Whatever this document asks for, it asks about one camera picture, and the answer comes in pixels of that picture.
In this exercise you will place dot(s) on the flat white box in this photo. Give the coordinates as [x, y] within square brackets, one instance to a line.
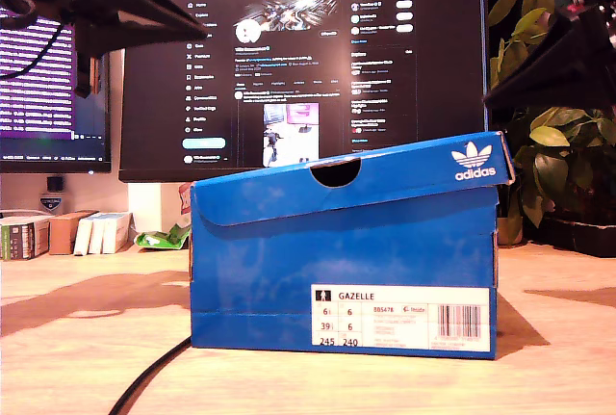
[21, 214]

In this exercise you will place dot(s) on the white monitor stand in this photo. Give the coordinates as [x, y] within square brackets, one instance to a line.
[144, 208]

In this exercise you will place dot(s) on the green and white box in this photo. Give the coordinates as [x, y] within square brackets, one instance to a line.
[21, 241]

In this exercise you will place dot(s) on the blue adidas shoebox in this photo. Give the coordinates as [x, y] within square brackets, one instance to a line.
[289, 261]

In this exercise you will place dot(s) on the red and white package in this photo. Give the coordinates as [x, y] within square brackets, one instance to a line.
[185, 199]

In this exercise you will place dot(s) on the small black monitor mount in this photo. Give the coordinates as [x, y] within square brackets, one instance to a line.
[55, 184]

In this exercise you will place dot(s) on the shield-shaped badge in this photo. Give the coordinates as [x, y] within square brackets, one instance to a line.
[51, 203]

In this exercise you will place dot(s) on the black planter tray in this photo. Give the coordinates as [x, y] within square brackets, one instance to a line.
[587, 239]

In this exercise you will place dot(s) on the small brown plant pot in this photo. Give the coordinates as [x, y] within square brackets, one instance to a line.
[510, 231]

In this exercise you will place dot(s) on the green leafy houseplant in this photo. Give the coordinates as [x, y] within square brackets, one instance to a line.
[553, 136]

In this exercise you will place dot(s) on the green crumpled packet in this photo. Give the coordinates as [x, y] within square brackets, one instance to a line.
[161, 240]

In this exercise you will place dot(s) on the black monitor with purple terminal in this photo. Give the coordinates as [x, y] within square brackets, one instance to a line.
[38, 111]

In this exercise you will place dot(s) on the large black Huawei monitor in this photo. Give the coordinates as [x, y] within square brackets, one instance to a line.
[337, 73]

